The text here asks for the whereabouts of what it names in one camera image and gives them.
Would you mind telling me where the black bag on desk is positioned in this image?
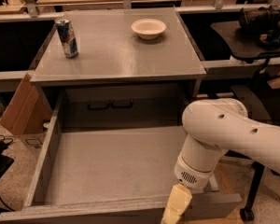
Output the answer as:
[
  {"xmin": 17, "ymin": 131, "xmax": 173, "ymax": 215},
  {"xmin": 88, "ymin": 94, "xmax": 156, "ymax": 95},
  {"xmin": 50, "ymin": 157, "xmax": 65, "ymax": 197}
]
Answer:
[{"xmin": 239, "ymin": 7, "xmax": 280, "ymax": 49}]

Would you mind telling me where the black side desk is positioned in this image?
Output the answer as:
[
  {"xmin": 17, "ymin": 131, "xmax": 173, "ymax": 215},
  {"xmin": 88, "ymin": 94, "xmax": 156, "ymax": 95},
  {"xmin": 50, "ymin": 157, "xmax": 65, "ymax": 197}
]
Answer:
[{"xmin": 211, "ymin": 21, "xmax": 280, "ymax": 61}]

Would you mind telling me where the grey top drawer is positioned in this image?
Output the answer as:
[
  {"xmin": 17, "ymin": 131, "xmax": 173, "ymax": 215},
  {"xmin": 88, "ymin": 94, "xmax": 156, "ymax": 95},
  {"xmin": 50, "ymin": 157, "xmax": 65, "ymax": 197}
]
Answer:
[{"xmin": 0, "ymin": 87, "xmax": 243, "ymax": 224}]

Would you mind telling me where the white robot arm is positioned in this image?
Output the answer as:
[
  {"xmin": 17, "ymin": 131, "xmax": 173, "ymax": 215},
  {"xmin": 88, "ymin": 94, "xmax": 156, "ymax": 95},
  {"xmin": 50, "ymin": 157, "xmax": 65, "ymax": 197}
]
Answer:
[{"xmin": 161, "ymin": 98, "xmax": 280, "ymax": 224}]

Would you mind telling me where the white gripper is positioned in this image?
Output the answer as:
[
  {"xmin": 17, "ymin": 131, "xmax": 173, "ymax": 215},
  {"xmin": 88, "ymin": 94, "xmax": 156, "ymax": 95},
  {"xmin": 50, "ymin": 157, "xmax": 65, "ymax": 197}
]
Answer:
[{"xmin": 161, "ymin": 156, "xmax": 212, "ymax": 224}]

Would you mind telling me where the blue silver energy drink can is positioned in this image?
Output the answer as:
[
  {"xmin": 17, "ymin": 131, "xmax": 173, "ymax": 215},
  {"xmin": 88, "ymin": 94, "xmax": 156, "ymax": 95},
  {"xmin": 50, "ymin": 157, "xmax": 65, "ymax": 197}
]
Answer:
[{"xmin": 55, "ymin": 18, "xmax": 78, "ymax": 58}]

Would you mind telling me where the cardboard box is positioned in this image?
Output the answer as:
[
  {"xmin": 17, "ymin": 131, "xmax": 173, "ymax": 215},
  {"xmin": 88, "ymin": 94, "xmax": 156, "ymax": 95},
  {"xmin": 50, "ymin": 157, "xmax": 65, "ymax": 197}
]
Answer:
[{"xmin": 0, "ymin": 74, "xmax": 51, "ymax": 148}]

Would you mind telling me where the black cable on floor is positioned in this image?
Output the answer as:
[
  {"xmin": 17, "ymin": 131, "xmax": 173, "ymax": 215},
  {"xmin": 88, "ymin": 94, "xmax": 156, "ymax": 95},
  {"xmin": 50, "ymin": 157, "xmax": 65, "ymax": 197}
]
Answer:
[{"xmin": 0, "ymin": 187, "xmax": 17, "ymax": 213}]

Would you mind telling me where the grey drawer cabinet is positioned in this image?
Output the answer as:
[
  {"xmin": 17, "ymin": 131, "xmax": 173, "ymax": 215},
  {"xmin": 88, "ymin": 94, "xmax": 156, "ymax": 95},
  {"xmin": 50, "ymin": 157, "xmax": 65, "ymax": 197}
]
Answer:
[{"xmin": 32, "ymin": 8, "xmax": 205, "ymax": 131}]

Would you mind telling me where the white bowl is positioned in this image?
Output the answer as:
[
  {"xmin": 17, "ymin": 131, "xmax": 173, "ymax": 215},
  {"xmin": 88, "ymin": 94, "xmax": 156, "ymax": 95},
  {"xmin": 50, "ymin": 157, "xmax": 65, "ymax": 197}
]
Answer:
[{"xmin": 132, "ymin": 19, "xmax": 166, "ymax": 40}]

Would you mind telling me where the black office chair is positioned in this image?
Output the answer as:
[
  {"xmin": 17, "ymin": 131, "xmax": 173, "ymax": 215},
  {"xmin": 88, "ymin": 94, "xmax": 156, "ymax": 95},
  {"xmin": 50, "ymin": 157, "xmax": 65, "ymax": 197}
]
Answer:
[{"xmin": 228, "ymin": 85, "xmax": 280, "ymax": 221}]

